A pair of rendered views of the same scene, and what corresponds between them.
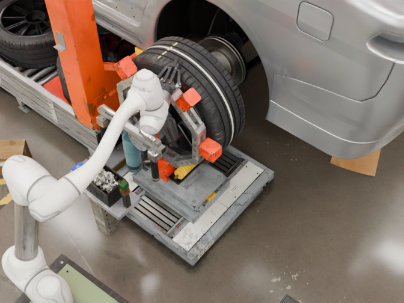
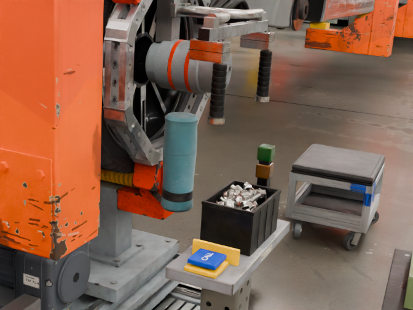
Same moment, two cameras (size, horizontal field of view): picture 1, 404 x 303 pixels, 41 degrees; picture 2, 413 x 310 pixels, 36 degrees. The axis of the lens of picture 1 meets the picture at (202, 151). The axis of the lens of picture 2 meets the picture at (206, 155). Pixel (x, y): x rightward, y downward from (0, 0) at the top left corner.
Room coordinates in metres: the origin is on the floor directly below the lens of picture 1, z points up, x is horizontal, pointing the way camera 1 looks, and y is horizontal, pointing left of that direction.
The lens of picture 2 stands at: (2.23, 1.97, 1.12)
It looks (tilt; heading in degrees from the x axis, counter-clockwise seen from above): 17 degrees down; 254
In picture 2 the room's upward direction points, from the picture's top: 4 degrees clockwise
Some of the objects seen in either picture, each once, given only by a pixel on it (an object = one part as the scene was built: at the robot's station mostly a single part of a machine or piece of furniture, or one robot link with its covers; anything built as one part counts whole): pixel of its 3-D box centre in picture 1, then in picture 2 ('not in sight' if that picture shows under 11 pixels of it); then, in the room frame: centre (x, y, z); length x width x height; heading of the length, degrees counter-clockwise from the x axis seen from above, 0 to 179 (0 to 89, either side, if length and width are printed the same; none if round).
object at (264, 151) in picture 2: (123, 184); (266, 152); (1.62, 0.40, 0.64); 0.04 x 0.04 x 0.04; 51
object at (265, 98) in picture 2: (154, 168); (263, 74); (1.58, 0.23, 0.83); 0.04 x 0.04 x 0.16
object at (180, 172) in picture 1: (192, 162); not in sight; (1.87, 0.05, 0.51); 0.29 x 0.06 x 0.06; 141
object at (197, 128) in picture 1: (160, 120); (166, 63); (1.87, 0.21, 0.85); 0.54 x 0.07 x 0.54; 51
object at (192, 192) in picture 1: (184, 164); (110, 224); (2.00, 0.10, 0.32); 0.40 x 0.30 x 0.28; 51
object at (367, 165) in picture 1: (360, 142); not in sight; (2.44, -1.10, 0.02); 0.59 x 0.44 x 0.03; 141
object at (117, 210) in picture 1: (101, 188); (233, 246); (1.74, 0.55, 0.44); 0.43 x 0.17 x 0.03; 51
